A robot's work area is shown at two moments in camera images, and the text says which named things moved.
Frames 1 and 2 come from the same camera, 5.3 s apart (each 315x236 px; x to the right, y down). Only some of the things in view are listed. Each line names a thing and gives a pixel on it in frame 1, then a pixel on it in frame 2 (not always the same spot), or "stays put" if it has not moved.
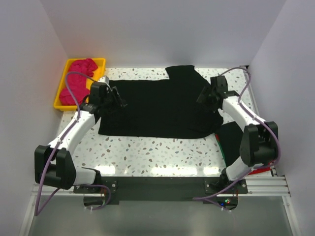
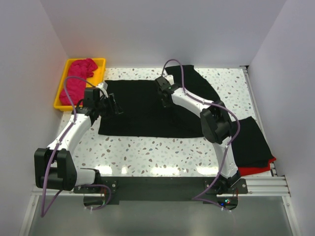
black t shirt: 163,108 stays put
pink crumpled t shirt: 78,82 stays put
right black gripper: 206,95 -> 166,99
